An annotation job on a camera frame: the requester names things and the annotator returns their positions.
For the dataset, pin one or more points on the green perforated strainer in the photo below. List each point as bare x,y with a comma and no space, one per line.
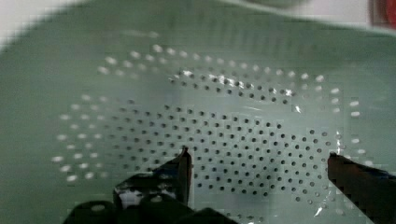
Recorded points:
96,92

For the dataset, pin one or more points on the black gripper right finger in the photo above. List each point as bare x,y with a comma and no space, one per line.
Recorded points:
372,190

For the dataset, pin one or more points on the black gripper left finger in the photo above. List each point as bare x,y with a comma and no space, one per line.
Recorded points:
172,178

